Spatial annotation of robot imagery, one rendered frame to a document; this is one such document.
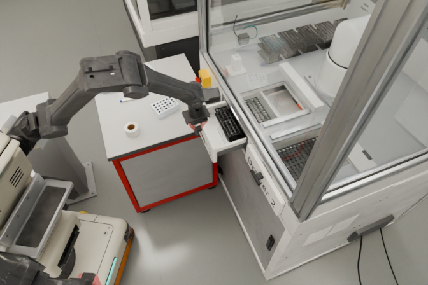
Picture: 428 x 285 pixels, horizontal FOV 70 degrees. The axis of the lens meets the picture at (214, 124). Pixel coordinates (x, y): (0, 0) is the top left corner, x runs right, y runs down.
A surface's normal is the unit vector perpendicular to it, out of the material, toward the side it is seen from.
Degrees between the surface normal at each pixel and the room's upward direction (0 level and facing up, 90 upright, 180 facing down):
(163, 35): 90
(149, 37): 90
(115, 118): 0
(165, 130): 0
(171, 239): 0
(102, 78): 32
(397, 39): 90
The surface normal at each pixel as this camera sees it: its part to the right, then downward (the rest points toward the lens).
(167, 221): 0.00, -0.62
